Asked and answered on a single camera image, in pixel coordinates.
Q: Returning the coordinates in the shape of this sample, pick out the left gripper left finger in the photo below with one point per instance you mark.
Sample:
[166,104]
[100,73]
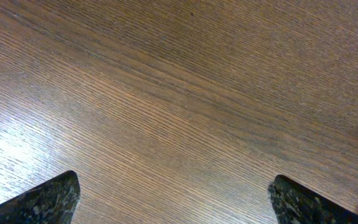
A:
[53,201]

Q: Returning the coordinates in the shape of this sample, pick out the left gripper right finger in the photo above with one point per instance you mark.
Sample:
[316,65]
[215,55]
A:
[294,203]

